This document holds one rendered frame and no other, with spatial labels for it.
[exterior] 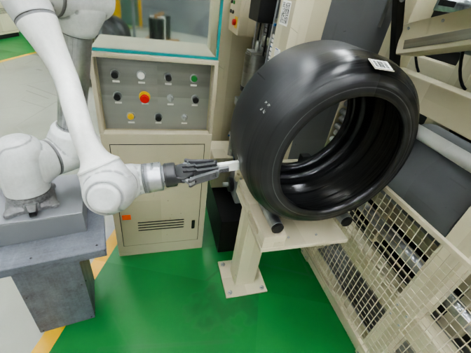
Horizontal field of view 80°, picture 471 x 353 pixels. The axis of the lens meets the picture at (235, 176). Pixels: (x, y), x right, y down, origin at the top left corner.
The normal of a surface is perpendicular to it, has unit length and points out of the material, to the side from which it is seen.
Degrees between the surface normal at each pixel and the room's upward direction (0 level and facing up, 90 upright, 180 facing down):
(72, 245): 0
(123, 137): 90
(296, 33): 90
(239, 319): 0
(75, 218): 90
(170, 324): 0
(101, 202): 70
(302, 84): 56
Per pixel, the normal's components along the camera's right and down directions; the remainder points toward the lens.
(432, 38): -0.96, 0.04
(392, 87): 0.31, 0.42
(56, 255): 0.13, -0.82
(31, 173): 0.76, 0.37
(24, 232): 0.39, 0.57
